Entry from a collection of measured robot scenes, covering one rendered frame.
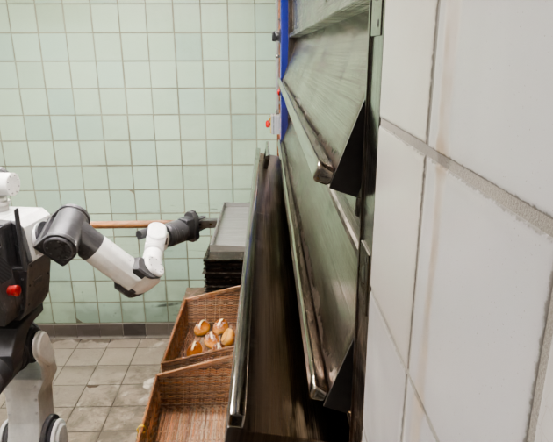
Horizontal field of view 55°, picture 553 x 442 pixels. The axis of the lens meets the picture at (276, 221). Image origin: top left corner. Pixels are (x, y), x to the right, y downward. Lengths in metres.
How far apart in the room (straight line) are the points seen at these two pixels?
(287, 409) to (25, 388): 1.33
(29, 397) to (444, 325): 1.73
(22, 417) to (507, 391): 1.83
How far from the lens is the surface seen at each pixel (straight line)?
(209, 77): 3.24
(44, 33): 3.46
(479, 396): 0.27
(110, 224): 2.18
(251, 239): 1.20
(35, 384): 1.92
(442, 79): 0.31
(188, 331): 2.58
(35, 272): 1.70
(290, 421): 0.71
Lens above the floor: 1.84
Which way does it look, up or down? 18 degrees down
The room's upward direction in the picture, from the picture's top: straight up
